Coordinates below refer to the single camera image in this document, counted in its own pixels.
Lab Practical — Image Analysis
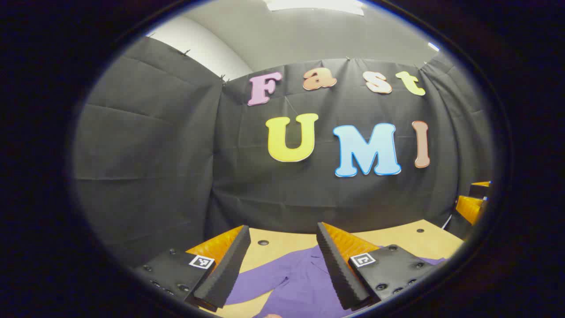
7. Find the white ceiling light panel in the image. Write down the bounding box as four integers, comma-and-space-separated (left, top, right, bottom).
264, 0, 366, 16

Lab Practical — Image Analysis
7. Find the purple knit cardigan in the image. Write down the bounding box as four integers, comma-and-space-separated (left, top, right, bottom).
225, 245, 446, 318

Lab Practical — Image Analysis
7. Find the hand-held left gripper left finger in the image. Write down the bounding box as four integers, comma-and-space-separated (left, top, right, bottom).
135, 225, 251, 312

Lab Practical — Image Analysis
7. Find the black backdrop cloth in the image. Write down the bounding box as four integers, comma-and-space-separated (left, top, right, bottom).
73, 38, 493, 268

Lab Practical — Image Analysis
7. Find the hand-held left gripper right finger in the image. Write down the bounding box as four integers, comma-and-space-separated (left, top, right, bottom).
316, 222, 446, 310

